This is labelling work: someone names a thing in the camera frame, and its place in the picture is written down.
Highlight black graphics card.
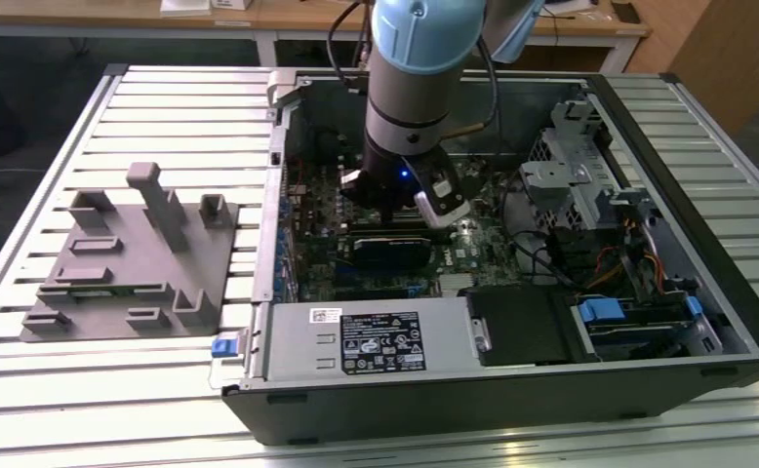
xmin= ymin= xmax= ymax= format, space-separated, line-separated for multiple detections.
xmin=343 ymin=233 xmax=434 ymax=270

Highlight green motherboard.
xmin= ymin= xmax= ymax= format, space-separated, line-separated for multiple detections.
xmin=279 ymin=154 xmax=529 ymax=303

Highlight silver chipset heat sink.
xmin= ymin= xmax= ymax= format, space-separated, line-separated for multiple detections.
xmin=438 ymin=271 xmax=479 ymax=297

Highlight silver disk bay cage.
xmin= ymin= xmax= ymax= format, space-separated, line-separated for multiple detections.
xmin=518 ymin=99 xmax=618 ymax=231

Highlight silver power supply unit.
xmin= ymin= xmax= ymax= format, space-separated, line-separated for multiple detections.
xmin=262 ymin=296 xmax=483 ymax=389

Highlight blue release latch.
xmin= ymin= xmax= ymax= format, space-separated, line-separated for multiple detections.
xmin=211 ymin=335 xmax=240 ymax=360

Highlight hard disk in blue carrier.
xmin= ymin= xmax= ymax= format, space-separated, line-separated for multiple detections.
xmin=572 ymin=294 xmax=707 ymax=363

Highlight grey parts rack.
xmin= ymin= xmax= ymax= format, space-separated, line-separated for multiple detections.
xmin=18 ymin=160 xmax=242 ymax=342

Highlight black open PC case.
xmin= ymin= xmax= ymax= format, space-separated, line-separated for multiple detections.
xmin=220 ymin=67 xmax=759 ymax=448

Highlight green RAM stick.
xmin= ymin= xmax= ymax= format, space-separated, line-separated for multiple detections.
xmin=64 ymin=283 xmax=167 ymax=299

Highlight white cardboard box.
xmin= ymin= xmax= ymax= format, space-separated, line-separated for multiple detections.
xmin=159 ymin=0 xmax=214 ymax=19

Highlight wooden desk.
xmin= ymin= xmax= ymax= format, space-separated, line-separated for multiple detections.
xmin=0 ymin=0 xmax=653 ymax=74

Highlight wooden cabinet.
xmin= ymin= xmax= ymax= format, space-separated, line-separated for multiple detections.
xmin=625 ymin=0 xmax=759 ymax=136

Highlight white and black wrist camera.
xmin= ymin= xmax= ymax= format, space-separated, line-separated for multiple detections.
xmin=398 ymin=154 xmax=474 ymax=231

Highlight black cable with brass plug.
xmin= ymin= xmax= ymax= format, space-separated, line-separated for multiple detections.
xmin=447 ymin=37 xmax=505 ymax=158

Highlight black internal cable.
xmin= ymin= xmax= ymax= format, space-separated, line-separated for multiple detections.
xmin=506 ymin=228 xmax=581 ymax=290

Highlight black camera cable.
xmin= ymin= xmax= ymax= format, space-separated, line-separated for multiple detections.
xmin=324 ymin=0 xmax=375 ymax=95

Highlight coloured power wire bundle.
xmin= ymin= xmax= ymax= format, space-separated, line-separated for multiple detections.
xmin=578 ymin=217 xmax=672 ymax=294

